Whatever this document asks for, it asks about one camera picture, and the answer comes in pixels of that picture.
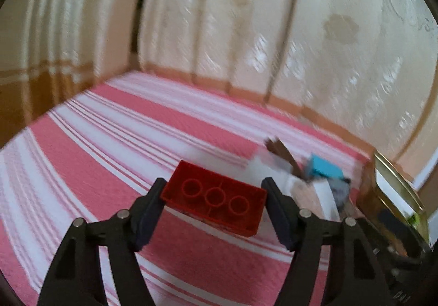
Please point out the brown comb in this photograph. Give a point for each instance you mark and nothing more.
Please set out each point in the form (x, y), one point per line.
(277, 147)

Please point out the red white striped cloth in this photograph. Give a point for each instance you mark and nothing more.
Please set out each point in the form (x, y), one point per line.
(96, 153)

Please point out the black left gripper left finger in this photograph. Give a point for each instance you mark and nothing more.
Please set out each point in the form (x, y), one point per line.
(76, 277)

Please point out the cream floral curtain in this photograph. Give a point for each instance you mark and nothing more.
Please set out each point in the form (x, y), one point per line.
(366, 70)

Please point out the blue toy building brick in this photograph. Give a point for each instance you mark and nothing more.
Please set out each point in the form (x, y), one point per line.
(318, 167)

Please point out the gold metal tin box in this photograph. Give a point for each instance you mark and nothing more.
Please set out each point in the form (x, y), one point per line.
(392, 206)

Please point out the red toy building brick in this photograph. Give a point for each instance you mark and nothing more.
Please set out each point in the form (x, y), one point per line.
(215, 199)

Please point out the cream patterned side curtain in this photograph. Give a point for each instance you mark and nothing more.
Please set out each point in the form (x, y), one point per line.
(53, 49)

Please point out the white power adapter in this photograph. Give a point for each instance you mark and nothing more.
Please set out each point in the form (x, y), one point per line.
(315, 196)

